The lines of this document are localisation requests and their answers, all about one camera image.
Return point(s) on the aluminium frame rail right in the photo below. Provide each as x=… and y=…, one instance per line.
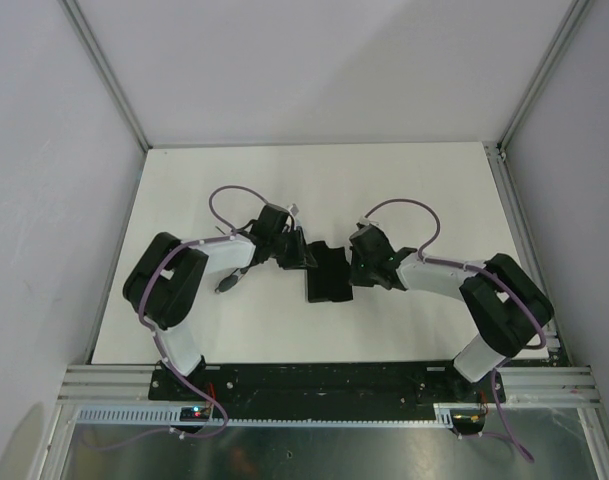
x=521, y=234

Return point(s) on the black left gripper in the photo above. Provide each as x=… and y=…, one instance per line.
x=300, y=257

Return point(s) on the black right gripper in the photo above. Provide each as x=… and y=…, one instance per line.
x=356, y=277

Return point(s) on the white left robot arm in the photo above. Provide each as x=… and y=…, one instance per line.
x=163, y=285

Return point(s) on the dark aviator sunglasses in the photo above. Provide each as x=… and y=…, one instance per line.
x=230, y=281

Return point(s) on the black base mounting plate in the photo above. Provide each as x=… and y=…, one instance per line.
x=425, y=381

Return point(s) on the aluminium frame post left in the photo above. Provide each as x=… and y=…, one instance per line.
x=101, y=64

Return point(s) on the aluminium frame post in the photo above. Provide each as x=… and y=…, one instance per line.
x=560, y=43
x=101, y=64

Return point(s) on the white slotted cable duct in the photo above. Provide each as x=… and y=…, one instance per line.
x=440, y=417

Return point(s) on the black glasses case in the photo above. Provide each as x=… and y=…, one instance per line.
x=329, y=281

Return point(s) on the aluminium frame post right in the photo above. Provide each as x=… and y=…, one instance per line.
x=560, y=43

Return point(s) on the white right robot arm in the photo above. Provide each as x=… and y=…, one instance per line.
x=507, y=307

